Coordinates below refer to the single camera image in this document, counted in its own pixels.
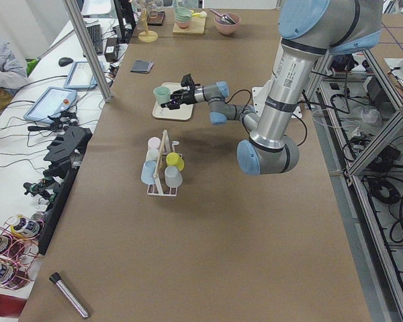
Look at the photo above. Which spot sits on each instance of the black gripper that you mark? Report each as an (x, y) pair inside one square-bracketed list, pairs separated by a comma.
[(187, 96)]

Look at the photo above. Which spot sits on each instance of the green cup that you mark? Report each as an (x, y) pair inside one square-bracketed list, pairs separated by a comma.
[(162, 94)]

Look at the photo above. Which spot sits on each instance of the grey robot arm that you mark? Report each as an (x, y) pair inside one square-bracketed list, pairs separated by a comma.
[(308, 30), (215, 95)]

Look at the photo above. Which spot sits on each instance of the cream rabbit print tray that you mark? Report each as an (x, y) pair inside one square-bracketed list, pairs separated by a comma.
[(183, 114)]

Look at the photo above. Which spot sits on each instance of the pink cup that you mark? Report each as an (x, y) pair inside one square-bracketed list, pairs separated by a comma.
[(154, 143)]

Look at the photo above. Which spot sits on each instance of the white cup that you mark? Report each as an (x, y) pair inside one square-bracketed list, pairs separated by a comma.
[(152, 154)]

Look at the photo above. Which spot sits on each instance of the yellow cup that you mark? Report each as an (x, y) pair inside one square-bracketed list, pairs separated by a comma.
[(175, 159)]

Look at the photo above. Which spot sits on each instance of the grey cup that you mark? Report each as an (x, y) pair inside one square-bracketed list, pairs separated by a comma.
[(173, 177)]

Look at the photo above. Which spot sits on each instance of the blue cup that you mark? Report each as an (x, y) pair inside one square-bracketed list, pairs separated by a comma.
[(148, 170)]

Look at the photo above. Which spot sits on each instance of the grey folded cloth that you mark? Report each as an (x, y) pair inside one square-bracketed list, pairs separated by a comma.
[(142, 67)]

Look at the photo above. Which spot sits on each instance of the wooden stand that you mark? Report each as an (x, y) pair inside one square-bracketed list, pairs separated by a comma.
[(146, 35)]

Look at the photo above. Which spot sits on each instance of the wooden cutting board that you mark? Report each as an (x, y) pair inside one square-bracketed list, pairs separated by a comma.
[(194, 27)]

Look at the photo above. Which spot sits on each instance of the stacked green bowls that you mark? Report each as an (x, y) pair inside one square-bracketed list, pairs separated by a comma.
[(182, 17)]

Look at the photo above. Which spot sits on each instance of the pink bowl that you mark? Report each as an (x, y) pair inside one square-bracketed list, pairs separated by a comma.
[(226, 28)]

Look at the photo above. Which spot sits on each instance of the black keyboard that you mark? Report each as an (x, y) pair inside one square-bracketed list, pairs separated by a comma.
[(95, 35)]

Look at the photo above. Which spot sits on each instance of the black plastic holder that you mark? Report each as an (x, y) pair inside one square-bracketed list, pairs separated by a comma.
[(59, 155)]

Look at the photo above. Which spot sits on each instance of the black computer mouse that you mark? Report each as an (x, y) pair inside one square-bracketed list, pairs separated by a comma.
[(64, 61)]

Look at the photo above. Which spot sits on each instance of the blue teach pendant tablet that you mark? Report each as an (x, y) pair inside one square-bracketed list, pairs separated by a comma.
[(51, 103)]

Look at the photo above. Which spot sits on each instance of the person in grey jacket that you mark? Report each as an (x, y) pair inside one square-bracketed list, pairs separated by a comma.
[(13, 75)]

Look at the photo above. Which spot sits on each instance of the metal tube with black cap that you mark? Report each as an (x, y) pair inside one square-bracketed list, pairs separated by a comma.
[(57, 280)]

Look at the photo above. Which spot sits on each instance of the white wire cup rack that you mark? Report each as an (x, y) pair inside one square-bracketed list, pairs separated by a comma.
[(159, 188)]

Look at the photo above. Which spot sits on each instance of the aluminium frame post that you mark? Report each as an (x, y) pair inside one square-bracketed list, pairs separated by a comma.
[(80, 29)]

